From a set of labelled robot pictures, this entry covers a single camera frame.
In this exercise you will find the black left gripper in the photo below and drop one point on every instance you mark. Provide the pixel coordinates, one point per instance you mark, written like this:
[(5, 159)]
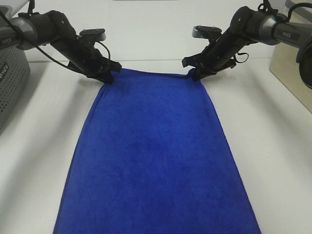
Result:
[(87, 60)]

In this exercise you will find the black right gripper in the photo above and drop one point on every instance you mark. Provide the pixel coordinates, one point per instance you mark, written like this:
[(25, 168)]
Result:
[(215, 58)]

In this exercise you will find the blue microfibre towel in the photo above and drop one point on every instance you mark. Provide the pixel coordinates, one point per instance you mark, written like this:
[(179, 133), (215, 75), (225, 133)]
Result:
[(152, 158)]

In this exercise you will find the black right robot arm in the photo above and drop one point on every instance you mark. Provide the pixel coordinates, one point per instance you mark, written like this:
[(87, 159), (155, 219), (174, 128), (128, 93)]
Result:
[(163, 29)]

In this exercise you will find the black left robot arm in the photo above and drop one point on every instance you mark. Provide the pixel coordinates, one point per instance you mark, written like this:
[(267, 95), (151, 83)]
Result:
[(33, 30)]

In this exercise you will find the beige storage box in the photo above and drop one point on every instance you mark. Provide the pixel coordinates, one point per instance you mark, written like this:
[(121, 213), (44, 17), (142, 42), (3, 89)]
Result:
[(284, 67)]

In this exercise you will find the grey perforated plastic basket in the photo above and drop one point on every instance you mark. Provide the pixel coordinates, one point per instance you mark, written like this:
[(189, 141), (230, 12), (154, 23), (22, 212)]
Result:
[(14, 74)]

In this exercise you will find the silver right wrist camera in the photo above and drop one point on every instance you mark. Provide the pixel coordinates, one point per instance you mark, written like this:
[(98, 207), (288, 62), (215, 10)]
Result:
[(206, 32)]

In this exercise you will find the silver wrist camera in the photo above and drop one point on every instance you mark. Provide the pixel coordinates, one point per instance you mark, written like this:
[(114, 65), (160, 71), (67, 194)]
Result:
[(93, 35), (206, 32)]

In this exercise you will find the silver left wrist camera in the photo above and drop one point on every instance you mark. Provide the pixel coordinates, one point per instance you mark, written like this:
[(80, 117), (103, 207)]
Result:
[(93, 35)]

